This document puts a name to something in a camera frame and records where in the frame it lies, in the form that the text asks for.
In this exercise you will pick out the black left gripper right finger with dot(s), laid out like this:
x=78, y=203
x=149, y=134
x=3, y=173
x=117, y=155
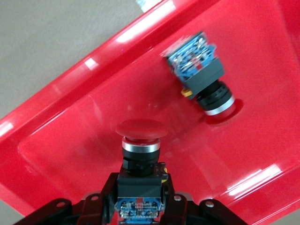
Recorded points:
x=178, y=211

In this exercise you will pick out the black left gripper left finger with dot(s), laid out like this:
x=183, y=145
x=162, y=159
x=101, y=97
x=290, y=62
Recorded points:
x=93, y=211

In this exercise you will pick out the red mushroom push button switch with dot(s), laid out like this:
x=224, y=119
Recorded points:
x=140, y=185
x=204, y=77

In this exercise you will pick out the red plastic tray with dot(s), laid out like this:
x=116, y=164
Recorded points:
x=70, y=131

